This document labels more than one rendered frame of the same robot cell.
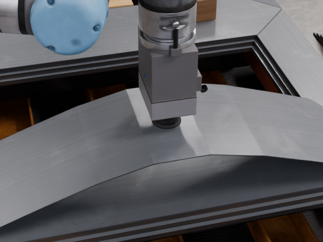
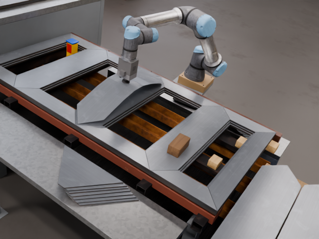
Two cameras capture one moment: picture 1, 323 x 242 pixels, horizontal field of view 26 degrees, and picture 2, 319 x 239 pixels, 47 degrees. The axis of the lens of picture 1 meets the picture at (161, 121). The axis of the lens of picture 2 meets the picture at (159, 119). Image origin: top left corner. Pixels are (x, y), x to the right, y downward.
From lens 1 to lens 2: 2.43 m
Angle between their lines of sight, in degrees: 95
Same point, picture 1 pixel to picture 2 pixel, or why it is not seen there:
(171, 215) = not seen: hidden behind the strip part
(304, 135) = (95, 101)
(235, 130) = (109, 87)
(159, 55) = not seen: hidden behind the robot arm
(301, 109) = (102, 112)
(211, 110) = (119, 88)
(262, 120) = (107, 96)
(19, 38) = (210, 120)
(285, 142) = (97, 94)
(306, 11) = (154, 217)
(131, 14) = (195, 143)
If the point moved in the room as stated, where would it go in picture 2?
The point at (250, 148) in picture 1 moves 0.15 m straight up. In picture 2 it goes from (102, 84) to (104, 59)
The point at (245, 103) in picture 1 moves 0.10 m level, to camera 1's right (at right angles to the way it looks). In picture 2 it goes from (115, 97) to (98, 102)
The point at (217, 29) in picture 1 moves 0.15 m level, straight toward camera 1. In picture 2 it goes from (160, 147) to (143, 130)
